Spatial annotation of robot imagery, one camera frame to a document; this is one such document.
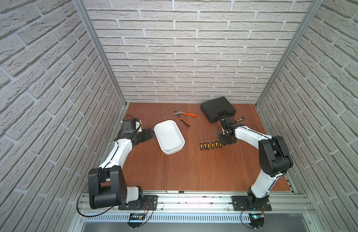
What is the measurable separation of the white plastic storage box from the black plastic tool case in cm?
26

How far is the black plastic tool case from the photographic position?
3.54ft

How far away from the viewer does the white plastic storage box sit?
3.03 feet
